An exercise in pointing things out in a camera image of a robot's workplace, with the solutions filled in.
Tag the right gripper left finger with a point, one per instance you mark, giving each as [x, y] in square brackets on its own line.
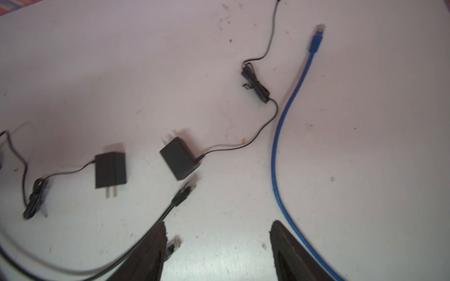
[146, 262]

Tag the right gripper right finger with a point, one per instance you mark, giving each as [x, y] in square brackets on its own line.
[292, 261]

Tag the black power adapter with cord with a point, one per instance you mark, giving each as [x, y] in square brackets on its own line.
[176, 154]

